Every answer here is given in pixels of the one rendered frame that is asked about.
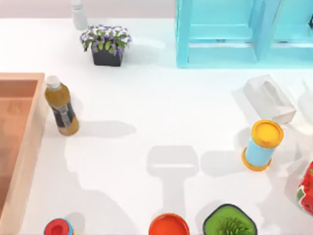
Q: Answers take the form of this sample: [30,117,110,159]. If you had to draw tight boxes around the purple flower plant pot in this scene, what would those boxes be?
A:
[79,24,133,67]

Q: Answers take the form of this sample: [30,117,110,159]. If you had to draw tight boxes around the amber tea bottle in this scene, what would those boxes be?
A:
[45,75,80,137]

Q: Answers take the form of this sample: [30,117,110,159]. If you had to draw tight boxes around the light blue rack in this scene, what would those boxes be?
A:
[175,0,313,69]

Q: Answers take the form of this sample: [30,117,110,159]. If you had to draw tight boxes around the orange round cup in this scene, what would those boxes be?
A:
[148,213,191,235]

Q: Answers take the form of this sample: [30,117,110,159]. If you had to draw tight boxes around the yellow and blue can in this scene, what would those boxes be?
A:
[242,119,285,172]

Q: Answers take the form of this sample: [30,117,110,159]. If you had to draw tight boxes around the white tissue box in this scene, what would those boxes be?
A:
[243,74,297,124]

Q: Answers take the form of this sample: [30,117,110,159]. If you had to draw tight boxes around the white plastic bottle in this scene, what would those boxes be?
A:
[71,0,88,31]

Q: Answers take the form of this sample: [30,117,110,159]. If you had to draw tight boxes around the green plant in black pot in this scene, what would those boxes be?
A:
[203,203,257,235]

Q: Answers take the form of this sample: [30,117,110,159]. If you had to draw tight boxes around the salmon-coloured shallow box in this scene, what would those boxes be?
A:
[0,72,46,235]

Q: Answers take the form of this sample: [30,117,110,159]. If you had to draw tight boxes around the red patterned container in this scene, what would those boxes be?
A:
[296,160,313,214]

